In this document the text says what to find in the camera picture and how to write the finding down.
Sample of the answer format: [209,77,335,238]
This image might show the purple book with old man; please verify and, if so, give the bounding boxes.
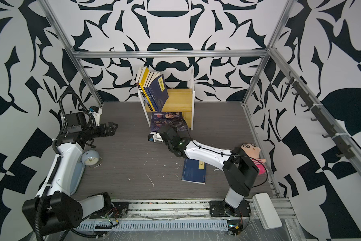
[151,112,183,119]

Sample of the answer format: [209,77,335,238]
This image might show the blue book underneath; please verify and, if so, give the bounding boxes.
[181,159,206,185]

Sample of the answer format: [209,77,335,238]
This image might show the yellow cartoon cover book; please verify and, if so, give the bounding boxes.
[137,66,155,111]

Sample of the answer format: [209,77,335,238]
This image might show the blue book front yellow label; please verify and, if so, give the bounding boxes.
[144,72,157,111]

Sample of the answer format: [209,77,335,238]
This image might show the small blue book yellow label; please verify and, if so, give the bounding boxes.
[149,72,161,111]

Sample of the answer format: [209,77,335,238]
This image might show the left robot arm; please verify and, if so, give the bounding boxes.
[22,91,118,241]

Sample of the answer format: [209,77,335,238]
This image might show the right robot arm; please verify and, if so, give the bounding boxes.
[148,125,267,213]

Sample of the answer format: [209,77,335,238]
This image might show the light blue pencil case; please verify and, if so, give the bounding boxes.
[70,162,85,195]

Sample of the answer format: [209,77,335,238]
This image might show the wooden white-framed bookshelf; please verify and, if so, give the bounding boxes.
[137,67,195,131]

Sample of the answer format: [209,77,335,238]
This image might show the cartoon boy plush doll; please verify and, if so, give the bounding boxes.
[241,143,266,175]

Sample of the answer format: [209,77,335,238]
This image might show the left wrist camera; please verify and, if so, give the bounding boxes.
[89,106,102,126]

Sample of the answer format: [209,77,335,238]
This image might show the white box on rail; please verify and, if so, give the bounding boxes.
[252,193,282,230]

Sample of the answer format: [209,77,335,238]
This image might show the wall hook rail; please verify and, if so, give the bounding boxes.
[285,72,356,159]

